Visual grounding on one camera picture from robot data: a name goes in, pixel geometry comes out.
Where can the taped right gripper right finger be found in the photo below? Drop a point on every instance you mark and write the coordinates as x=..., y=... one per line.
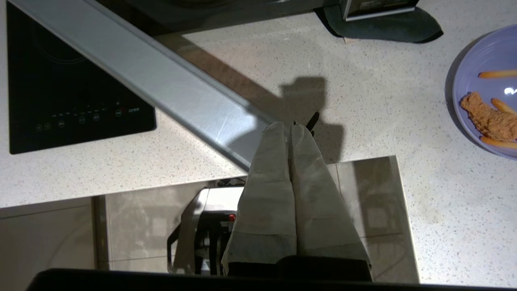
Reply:
x=315, y=202

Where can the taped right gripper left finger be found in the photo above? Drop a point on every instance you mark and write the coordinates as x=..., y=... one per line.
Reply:
x=268, y=194

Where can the black glass microwave door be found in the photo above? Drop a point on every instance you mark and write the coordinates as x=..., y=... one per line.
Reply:
x=161, y=76

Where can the purple plastic plate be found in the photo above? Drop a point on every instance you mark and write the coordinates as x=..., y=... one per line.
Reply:
x=468, y=72

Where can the silver microwave oven body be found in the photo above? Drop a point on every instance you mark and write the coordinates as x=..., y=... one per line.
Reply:
x=379, y=8

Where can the dark cloth pad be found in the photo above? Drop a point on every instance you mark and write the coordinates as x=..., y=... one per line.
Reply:
x=387, y=30

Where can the french fry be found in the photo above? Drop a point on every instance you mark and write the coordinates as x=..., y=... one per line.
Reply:
x=499, y=142
x=499, y=74
x=503, y=106

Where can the fried chicken piece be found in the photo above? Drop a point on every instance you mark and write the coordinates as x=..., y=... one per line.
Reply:
x=490, y=119

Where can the black induction cooktop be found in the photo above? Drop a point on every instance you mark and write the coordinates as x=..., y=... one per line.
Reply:
x=60, y=81

